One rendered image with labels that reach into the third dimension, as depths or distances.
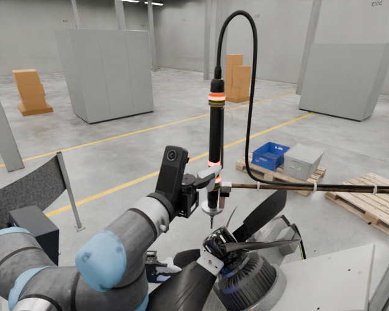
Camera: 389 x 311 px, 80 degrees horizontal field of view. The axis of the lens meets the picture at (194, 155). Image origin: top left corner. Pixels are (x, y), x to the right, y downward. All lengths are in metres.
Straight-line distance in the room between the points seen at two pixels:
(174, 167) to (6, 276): 0.46
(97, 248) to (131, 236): 0.05
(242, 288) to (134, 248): 0.63
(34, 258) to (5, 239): 0.12
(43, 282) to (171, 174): 0.28
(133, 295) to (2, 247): 0.43
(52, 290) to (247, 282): 0.65
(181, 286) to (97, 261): 0.57
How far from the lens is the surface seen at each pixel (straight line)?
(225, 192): 0.72
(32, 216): 1.27
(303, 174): 3.64
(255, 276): 0.96
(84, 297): 0.48
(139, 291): 0.46
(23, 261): 0.72
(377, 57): 7.58
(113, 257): 0.37
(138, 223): 0.40
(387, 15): 12.88
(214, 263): 0.95
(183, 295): 0.89
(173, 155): 0.46
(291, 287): 0.98
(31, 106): 8.53
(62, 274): 0.50
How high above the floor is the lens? 1.93
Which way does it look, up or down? 26 degrees down
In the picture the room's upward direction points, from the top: straight up
